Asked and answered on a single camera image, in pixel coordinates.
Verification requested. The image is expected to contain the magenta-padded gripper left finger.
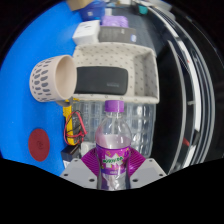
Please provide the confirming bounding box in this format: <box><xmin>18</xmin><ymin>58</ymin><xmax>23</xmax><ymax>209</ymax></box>
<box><xmin>59</xmin><ymin>148</ymin><xmax>103</xmax><ymax>189</ymax></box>

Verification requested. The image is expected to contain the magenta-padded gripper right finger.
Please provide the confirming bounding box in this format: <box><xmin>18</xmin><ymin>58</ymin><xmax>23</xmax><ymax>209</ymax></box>
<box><xmin>124</xmin><ymin>148</ymin><xmax>168</xmax><ymax>189</ymax></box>

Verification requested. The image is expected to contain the purple-capped clear drink bottle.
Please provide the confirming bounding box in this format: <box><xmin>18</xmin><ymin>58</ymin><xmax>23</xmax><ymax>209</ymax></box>
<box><xmin>94</xmin><ymin>99</ymin><xmax>133</xmax><ymax>191</ymax></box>

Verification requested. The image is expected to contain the black cardboard box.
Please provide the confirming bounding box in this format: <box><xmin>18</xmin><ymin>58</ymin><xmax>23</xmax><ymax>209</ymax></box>
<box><xmin>60</xmin><ymin>141</ymin><xmax>98</xmax><ymax>169</ymax></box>

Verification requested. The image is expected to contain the flat round red coaster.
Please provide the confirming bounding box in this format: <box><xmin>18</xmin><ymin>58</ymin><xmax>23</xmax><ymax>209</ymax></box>
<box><xmin>27</xmin><ymin>128</ymin><xmax>51</xmax><ymax>163</ymax></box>

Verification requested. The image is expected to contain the yellow multimeter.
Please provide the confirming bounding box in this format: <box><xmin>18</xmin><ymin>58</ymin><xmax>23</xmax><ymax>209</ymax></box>
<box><xmin>62</xmin><ymin>98</ymin><xmax>81</xmax><ymax>147</ymax></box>

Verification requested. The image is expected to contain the dark grey shelf unit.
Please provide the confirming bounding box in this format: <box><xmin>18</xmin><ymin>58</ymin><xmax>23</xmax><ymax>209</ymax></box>
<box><xmin>146</xmin><ymin>3</ymin><xmax>218</xmax><ymax>174</ymax></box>

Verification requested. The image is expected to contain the black rectangular speaker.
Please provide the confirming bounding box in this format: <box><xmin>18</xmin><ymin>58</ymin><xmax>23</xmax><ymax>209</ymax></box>
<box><xmin>73</xmin><ymin>65</ymin><xmax>129</xmax><ymax>95</ymax></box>

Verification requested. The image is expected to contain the beige patterned mug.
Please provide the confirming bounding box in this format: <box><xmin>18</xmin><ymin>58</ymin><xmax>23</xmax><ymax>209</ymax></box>
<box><xmin>29</xmin><ymin>54</ymin><xmax>78</xmax><ymax>103</ymax></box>

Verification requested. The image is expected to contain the beige dotted storage tray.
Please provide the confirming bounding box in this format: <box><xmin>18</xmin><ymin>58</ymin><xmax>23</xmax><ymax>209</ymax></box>
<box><xmin>71</xmin><ymin>42</ymin><xmax>160</xmax><ymax>104</ymax></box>

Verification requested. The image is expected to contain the white cardboard box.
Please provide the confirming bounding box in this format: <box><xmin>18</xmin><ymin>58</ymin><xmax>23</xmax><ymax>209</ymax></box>
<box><xmin>72</xmin><ymin>19</ymin><xmax>101</xmax><ymax>46</ymax></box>

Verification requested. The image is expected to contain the dark grey flat box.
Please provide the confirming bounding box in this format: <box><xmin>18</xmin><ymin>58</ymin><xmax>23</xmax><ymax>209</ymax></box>
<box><xmin>98</xmin><ymin>25</ymin><xmax>138</xmax><ymax>44</ymax></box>

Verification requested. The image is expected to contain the purple plastic bag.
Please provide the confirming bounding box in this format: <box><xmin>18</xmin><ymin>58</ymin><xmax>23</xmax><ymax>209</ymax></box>
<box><xmin>100</xmin><ymin>14</ymin><xmax>129</xmax><ymax>29</ymax></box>

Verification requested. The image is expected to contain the blue plastic box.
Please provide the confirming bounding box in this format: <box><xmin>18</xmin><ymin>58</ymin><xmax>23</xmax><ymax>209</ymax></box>
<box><xmin>78</xmin><ymin>1</ymin><xmax>106</xmax><ymax>22</ymax></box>

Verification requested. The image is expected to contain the brown cardboard box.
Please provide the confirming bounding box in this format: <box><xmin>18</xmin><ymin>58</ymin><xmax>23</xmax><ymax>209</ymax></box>
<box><xmin>66</xmin><ymin>0</ymin><xmax>94</xmax><ymax>11</ymax></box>

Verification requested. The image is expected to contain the red test lead cable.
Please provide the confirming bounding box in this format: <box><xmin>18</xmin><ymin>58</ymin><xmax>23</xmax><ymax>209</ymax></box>
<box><xmin>63</xmin><ymin>110</ymin><xmax>88</xmax><ymax>145</ymax></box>

